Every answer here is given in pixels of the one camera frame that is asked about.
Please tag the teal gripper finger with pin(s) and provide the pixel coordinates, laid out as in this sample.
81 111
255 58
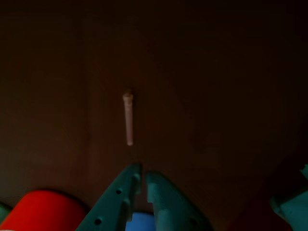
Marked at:
113 207
168 207

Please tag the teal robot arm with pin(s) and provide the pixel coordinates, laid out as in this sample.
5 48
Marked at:
291 207

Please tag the blue plastic bucket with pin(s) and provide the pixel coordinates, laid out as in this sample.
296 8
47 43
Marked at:
140 222

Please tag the red plastic bucket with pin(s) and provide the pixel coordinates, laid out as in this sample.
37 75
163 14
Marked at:
43 211

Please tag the grey rubber table mat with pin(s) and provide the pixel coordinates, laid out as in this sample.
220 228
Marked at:
72 72

